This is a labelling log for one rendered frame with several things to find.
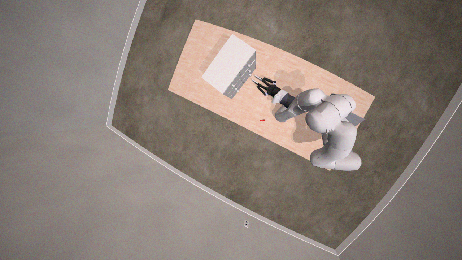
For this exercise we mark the grey chest of drawers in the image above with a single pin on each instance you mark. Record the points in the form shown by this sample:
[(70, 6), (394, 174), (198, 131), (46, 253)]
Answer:
[(228, 63)]

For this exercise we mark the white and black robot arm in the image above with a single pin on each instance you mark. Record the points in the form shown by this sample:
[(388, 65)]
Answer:
[(326, 116)]

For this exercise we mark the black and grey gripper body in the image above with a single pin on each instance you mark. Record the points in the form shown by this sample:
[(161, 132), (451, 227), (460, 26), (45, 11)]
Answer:
[(273, 90)]

